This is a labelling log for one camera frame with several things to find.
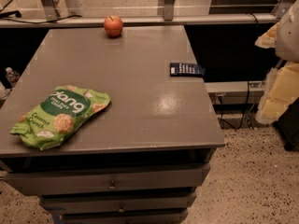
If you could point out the clear plastic water bottle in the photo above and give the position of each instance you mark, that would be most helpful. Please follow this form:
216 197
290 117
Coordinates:
12 76

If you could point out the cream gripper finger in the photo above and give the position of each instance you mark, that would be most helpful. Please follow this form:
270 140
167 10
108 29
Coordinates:
268 39
281 89

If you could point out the top grey drawer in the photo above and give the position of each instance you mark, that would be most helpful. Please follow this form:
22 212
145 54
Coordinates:
102 180

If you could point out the red apple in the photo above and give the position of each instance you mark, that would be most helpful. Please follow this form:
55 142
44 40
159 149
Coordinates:
113 26

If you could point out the bottom grey drawer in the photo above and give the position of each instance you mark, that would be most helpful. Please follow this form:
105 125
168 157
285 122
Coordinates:
162 216

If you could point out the grey metal rail beam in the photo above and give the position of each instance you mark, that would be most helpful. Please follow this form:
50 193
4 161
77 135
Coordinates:
142 21

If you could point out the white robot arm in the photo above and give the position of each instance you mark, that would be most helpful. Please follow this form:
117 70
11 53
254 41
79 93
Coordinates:
287 41

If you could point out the dark blue rxbar wrapper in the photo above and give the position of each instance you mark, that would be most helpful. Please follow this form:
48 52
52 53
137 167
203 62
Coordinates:
186 70

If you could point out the grey drawer cabinet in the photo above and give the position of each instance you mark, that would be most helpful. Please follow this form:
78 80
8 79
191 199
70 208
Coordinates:
153 119

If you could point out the grey drawer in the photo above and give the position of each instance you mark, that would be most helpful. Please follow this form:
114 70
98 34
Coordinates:
119 202
102 180
162 216

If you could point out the middle grey drawer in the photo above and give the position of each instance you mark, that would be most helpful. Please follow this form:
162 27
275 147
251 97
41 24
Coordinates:
119 202

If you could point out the green dang chips bag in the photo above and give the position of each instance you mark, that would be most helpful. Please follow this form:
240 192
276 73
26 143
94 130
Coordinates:
54 120

